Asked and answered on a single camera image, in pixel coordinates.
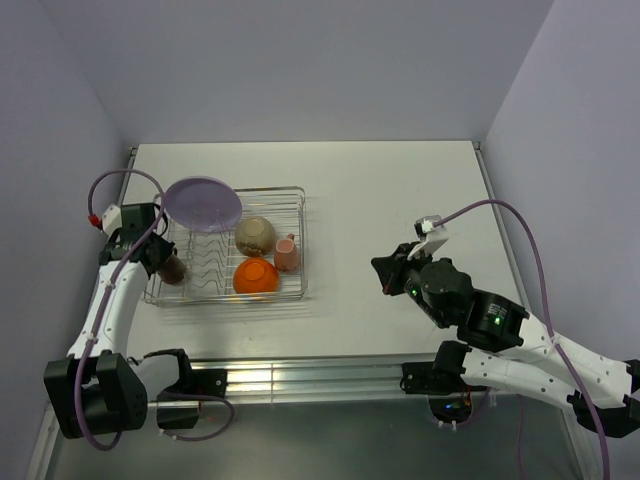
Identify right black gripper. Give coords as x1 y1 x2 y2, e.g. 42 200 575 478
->
370 240 448 326

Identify wire dish rack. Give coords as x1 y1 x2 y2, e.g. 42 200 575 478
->
142 186 308 306

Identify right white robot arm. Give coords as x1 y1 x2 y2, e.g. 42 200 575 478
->
371 243 639 438

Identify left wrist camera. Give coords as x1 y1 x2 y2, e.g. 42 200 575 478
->
88 204 122 236

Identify pink mug white inside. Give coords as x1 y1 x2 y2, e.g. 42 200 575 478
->
274 234 301 273

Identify purple plate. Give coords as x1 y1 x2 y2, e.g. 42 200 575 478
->
164 176 243 233

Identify aluminium rail frame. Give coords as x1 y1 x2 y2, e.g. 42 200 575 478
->
49 352 574 406

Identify orange bowl white inside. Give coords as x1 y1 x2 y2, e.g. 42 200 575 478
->
233 257 280 294

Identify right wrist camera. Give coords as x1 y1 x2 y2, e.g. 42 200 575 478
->
407 215 449 260

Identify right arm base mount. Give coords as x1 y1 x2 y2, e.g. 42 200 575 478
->
399 362 490 431

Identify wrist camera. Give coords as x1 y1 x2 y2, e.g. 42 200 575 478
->
407 215 449 260
88 204 122 236

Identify black mug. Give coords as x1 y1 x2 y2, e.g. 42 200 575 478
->
157 253 188 285

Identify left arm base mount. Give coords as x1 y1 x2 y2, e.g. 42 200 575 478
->
156 369 227 430

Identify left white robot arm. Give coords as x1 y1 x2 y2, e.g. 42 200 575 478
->
43 203 195 439

